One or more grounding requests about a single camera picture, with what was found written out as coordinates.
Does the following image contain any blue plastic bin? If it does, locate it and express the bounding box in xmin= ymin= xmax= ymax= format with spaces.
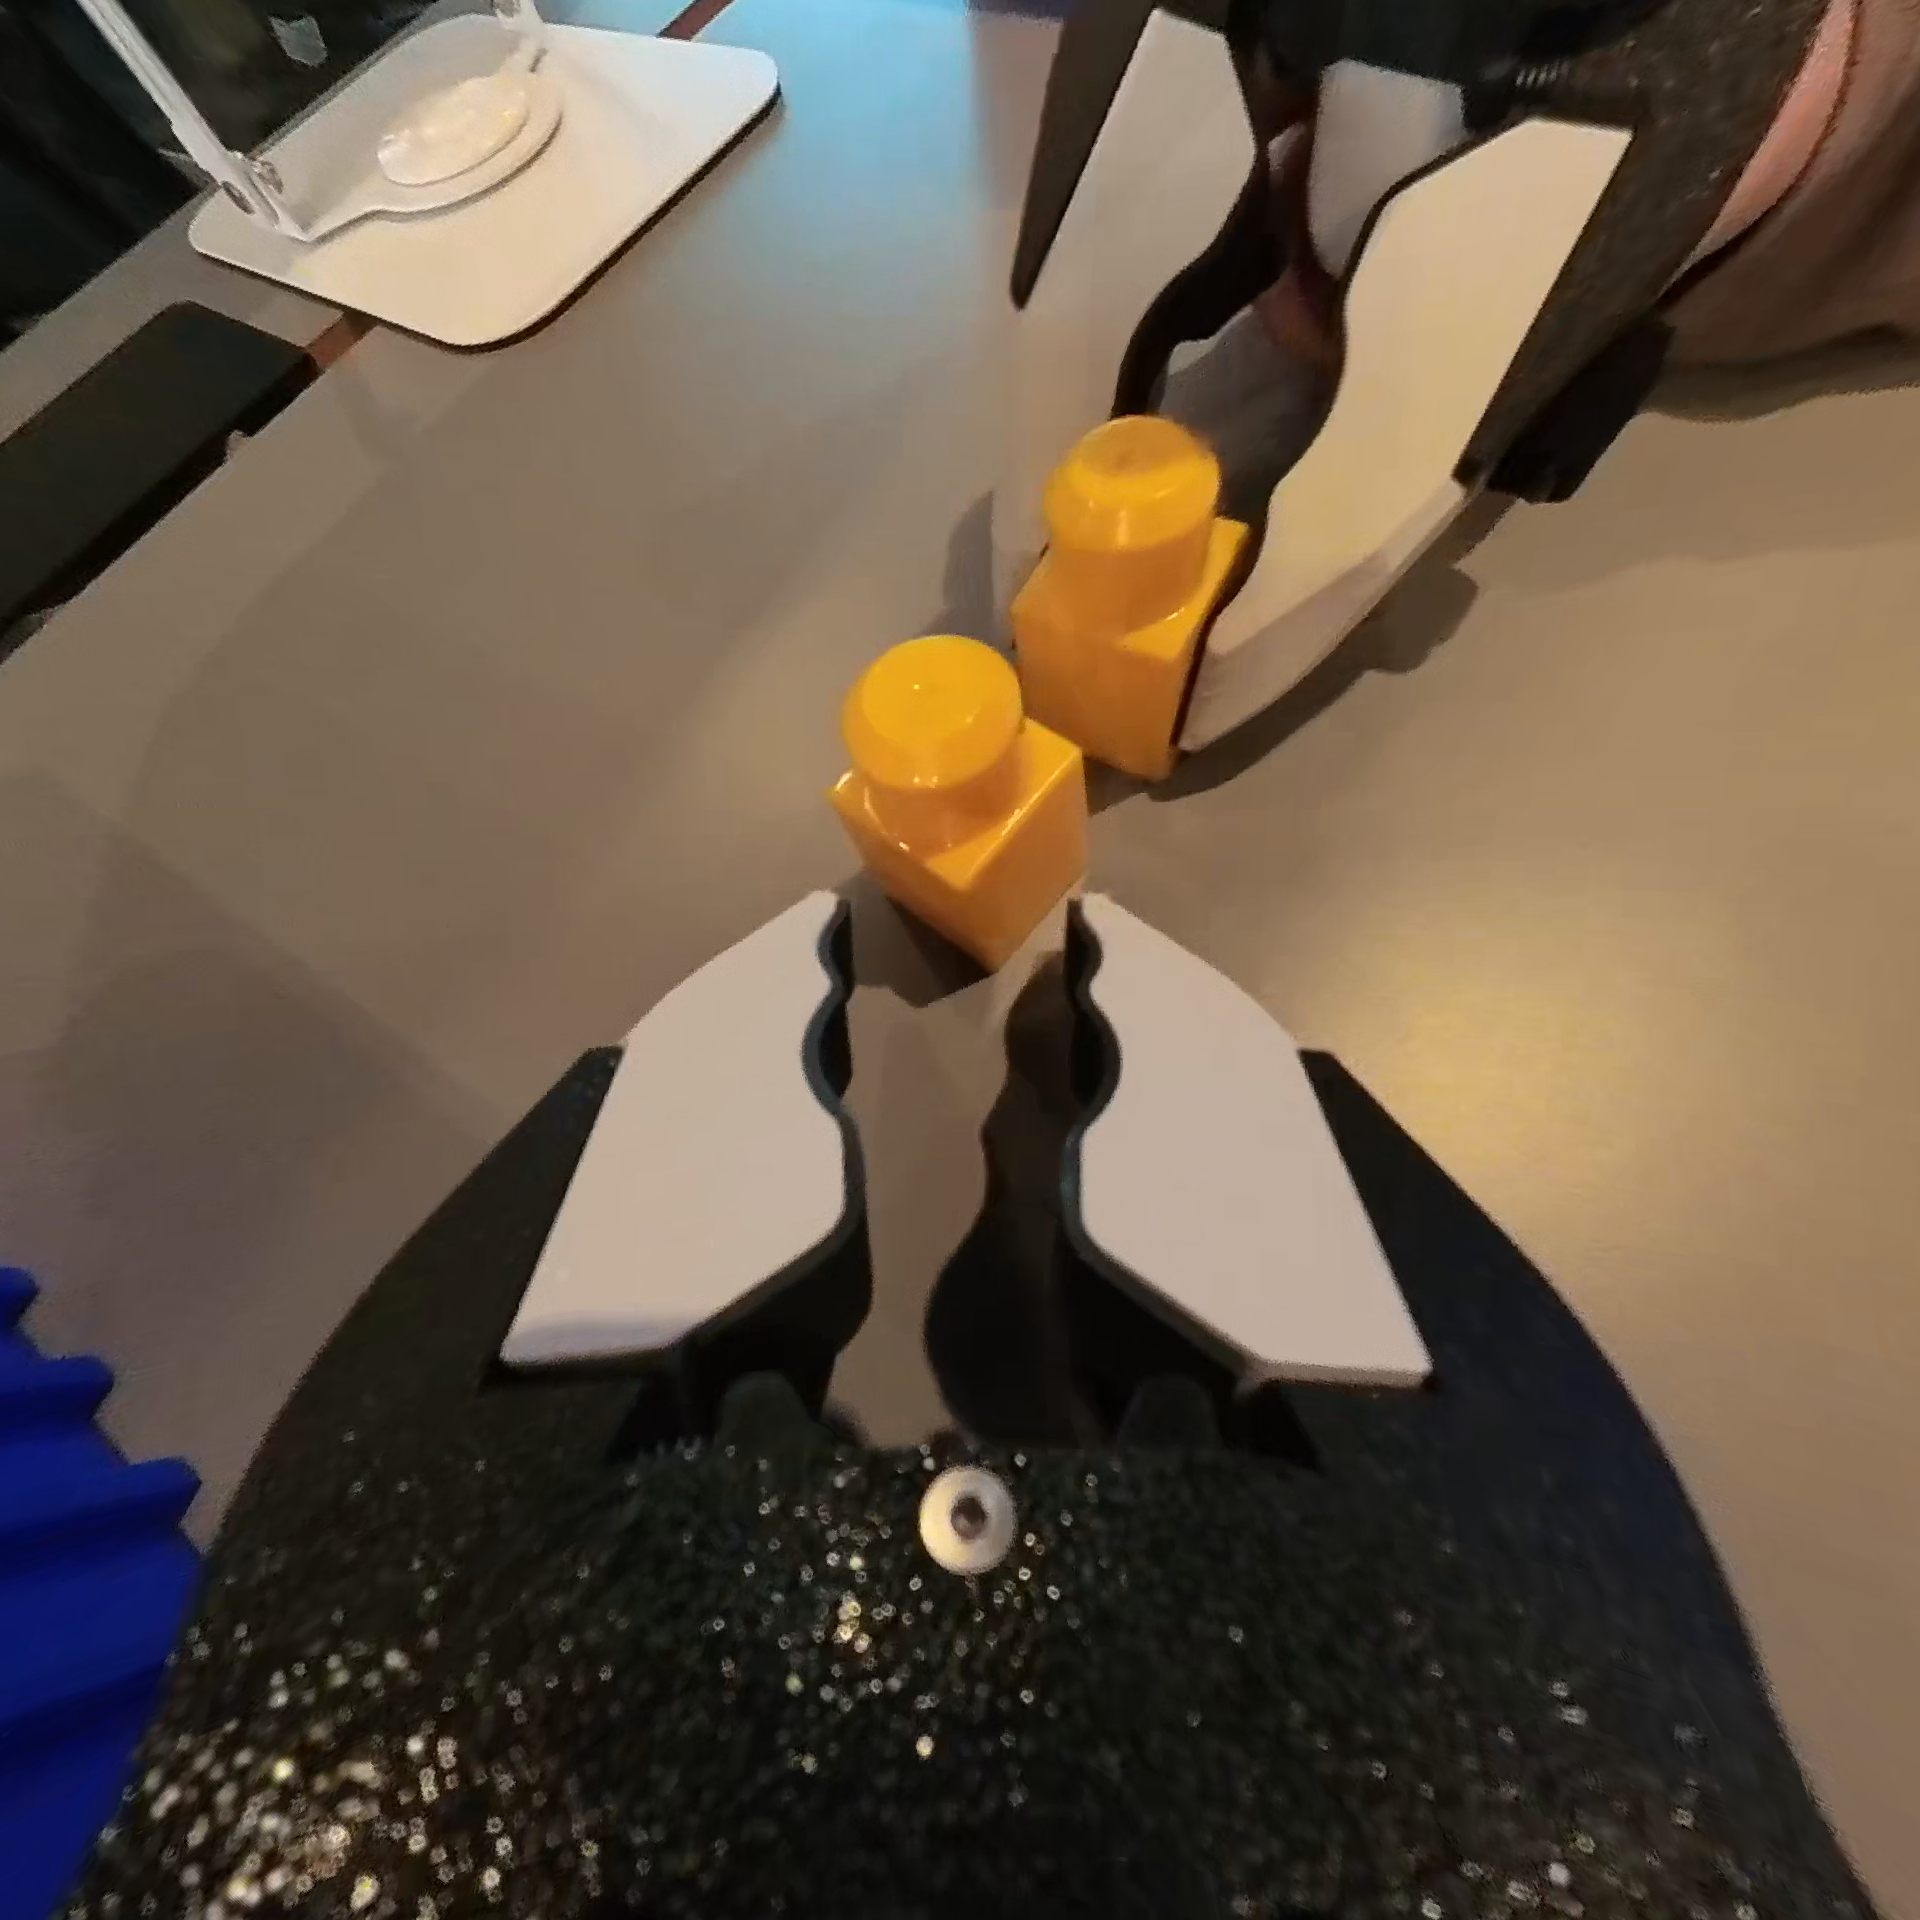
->
xmin=0 ymin=1267 xmax=207 ymax=1920

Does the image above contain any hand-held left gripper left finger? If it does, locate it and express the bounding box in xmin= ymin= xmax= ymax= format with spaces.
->
xmin=496 ymin=887 xmax=872 ymax=1373

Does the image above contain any yellow one-stud building block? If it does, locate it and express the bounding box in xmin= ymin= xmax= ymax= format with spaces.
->
xmin=1008 ymin=415 xmax=1258 ymax=783
xmin=830 ymin=632 xmax=1087 ymax=971

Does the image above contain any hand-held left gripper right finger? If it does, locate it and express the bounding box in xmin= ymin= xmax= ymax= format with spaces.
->
xmin=1053 ymin=892 xmax=1438 ymax=1388

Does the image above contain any white board stand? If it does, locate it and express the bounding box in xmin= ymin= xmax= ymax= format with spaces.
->
xmin=70 ymin=0 xmax=783 ymax=356

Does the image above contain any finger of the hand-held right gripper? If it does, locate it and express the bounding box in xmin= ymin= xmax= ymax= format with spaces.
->
xmin=1008 ymin=0 xmax=1160 ymax=312
xmin=1117 ymin=60 xmax=1642 ymax=755

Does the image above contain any person's right forearm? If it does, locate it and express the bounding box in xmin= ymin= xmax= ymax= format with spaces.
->
xmin=1656 ymin=0 xmax=1920 ymax=368

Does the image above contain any person's right hand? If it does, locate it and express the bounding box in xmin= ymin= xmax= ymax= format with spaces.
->
xmin=1726 ymin=0 xmax=1885 ymax=219

